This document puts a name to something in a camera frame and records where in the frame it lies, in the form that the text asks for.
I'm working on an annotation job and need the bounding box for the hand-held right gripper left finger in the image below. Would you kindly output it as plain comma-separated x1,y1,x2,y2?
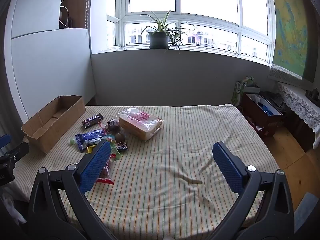
28,139,113,240

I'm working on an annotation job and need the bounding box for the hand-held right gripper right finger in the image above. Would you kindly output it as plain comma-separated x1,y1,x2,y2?
212,141,295,240

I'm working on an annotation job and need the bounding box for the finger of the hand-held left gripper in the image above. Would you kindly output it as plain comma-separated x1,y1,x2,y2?
0,134,12,151
0,142,30,168

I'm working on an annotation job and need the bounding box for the blue snack packet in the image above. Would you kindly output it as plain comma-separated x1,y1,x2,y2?
75,129,107,153

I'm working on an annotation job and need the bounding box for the brown cardboard box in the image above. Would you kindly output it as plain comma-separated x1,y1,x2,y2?
21,95,86,155

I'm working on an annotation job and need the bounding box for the bagged sliced bread loaf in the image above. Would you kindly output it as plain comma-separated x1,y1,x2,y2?
116,107,165,142

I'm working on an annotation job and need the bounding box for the red-edged date packet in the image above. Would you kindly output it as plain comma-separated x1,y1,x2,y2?
99,118,128,143
96,161,115,185

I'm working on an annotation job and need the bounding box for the green orange snack packet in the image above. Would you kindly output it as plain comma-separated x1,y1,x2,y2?
109,143,123,161

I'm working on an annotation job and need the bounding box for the brown chocolate bar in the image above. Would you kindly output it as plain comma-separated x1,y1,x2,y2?
81,113,104,128

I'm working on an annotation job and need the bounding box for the brown storage box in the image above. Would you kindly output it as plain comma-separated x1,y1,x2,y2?
241,93,284,138

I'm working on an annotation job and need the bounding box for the green paper bag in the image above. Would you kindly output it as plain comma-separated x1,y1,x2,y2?
230,76,260,105

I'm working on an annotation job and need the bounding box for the white wardrobe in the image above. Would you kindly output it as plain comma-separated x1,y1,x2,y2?
5,0,95,123

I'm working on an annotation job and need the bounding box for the lace-covered side table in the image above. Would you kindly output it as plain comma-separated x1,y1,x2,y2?
276,81,320,150

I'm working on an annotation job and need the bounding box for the small dark figurine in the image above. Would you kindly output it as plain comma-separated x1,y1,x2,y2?
306,88,320,99

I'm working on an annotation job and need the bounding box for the potted spider plant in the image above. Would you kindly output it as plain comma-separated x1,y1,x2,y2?
140,10,198,53

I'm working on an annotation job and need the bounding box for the wooden shelf niche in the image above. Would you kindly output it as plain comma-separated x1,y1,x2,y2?
59,0,90,30

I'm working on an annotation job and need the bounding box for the white framed window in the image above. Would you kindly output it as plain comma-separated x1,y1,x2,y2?
106,0,275,64

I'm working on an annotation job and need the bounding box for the landscape wall poster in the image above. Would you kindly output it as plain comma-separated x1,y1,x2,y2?
270,0,316,83

